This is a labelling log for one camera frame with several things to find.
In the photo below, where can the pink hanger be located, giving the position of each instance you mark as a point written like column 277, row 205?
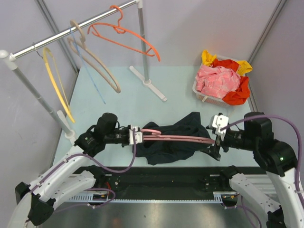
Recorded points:
column 154, row 135

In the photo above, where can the dark navy shorts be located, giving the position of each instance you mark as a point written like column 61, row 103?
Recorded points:
column 162, row 152

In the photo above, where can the yellow hanger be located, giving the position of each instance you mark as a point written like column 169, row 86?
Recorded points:
column 57, row 84

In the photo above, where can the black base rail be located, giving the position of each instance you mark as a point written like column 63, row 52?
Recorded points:
column 171, row 183

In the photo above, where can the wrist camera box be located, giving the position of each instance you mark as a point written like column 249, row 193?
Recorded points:
column 217, row 122
column 135, row 135

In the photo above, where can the white cable duct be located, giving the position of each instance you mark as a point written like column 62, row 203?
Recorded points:
column 99, row 198

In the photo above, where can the white laundry basket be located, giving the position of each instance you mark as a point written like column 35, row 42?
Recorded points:
column 210, row 99

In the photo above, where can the red orange garment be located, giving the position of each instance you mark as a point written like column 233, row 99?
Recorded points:
column 240, row 95

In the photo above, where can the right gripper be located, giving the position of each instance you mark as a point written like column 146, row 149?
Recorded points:
column 213, row 150

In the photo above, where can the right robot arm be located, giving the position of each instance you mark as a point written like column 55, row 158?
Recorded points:
column 278, row 159

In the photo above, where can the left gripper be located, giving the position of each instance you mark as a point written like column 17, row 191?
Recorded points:
column 127, row 128

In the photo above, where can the beige hanger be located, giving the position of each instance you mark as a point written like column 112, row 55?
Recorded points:
column 80, row 44

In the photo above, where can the blue wire hanger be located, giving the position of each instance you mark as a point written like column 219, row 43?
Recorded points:
column 85, row 66

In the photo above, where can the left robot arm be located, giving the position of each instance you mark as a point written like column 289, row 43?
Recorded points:
column 76, row 172

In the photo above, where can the pink garment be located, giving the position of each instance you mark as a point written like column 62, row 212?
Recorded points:
column 216, row 82

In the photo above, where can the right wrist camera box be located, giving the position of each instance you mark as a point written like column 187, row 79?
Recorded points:
column 217, row 122

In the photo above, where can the orange hanger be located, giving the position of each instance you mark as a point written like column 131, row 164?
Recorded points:
column 93, row 29

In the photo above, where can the yellow garment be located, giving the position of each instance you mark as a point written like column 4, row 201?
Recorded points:
column 207, row 58

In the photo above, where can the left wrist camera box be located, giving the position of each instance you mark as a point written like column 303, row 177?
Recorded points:
column 135, row 135

